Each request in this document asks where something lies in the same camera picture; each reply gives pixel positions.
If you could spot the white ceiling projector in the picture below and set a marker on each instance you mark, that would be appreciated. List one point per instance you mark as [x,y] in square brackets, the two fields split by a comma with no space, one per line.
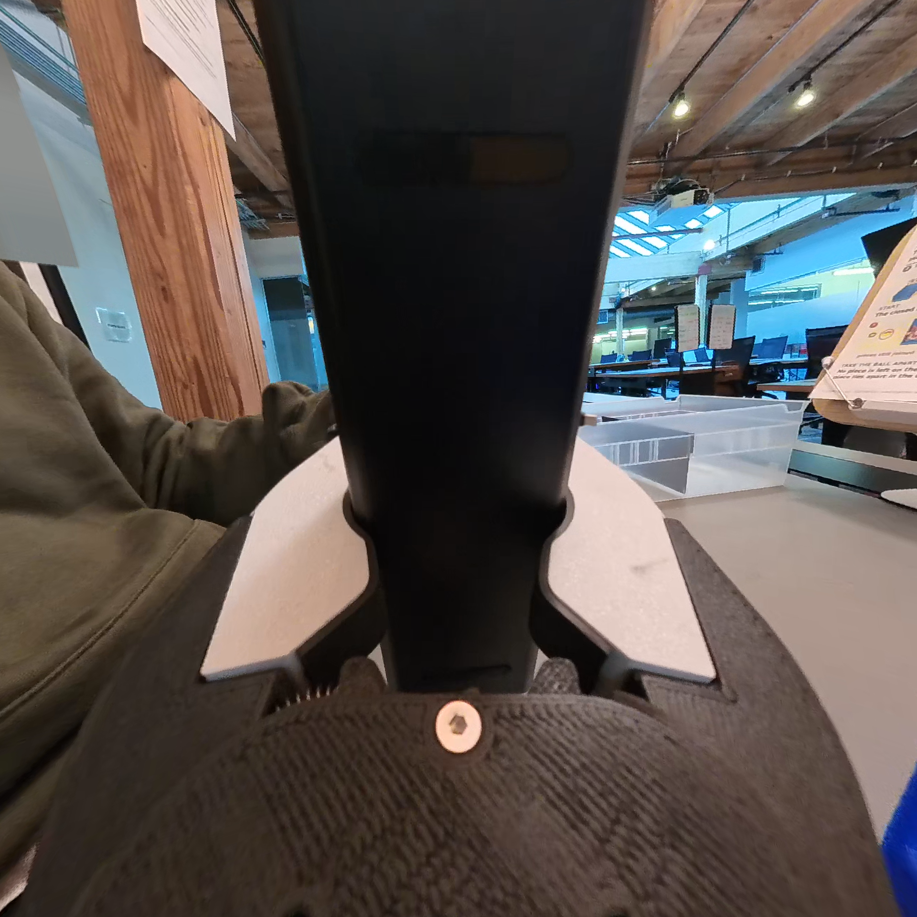
[680,200]

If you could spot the dark door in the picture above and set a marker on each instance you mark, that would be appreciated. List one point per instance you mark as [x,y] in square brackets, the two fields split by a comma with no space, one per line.
[290,337]

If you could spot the blue plastic object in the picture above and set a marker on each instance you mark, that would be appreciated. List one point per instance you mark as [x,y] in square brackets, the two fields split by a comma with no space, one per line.
[903,852]

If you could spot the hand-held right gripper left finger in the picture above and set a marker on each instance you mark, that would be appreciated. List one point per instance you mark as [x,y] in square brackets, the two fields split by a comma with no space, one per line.
[286,580]

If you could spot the wooden office table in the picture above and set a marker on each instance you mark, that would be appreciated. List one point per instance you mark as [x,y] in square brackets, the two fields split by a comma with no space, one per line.
[666,372]

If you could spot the grey desk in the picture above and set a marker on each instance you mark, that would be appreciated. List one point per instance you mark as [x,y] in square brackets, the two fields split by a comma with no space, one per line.
[788,580]

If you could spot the small white wall sign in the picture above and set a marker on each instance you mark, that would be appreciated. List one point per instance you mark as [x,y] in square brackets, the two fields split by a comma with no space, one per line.
[114,324]

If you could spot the white standing board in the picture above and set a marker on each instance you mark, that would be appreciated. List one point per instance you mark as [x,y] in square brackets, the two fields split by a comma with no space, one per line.
[688,328]
[722,327]

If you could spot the printed instruction sheet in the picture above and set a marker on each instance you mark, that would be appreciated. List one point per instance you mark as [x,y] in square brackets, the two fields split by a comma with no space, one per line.
[888,337]

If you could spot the person's olive green hoodie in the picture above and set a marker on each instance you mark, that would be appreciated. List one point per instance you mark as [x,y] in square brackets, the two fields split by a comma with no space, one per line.
[71,630]

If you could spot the white flat base plate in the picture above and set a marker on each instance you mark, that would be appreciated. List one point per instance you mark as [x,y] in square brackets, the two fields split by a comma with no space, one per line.
[901,498]

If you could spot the wooden pillar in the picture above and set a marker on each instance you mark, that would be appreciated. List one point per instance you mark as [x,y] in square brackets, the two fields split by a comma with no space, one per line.
[179,251]

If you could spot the white paper sheet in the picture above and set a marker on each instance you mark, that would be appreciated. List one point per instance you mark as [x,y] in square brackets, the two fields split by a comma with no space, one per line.
[190,50]

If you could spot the clear plastic bin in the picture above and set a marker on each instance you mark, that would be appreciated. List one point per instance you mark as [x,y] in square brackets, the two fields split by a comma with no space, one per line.
[738,444]

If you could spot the wooden document stand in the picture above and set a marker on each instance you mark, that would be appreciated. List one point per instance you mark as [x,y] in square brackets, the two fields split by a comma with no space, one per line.
[845,419]

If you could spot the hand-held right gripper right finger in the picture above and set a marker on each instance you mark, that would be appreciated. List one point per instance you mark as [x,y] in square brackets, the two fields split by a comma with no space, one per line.
[623,580]

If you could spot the ceiling spot light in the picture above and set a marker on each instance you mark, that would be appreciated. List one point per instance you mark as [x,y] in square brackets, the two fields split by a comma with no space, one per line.
[805,94]
[680,107]

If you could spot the person's left forearm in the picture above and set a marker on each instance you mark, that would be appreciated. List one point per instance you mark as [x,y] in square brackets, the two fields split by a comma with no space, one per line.
[215,458]

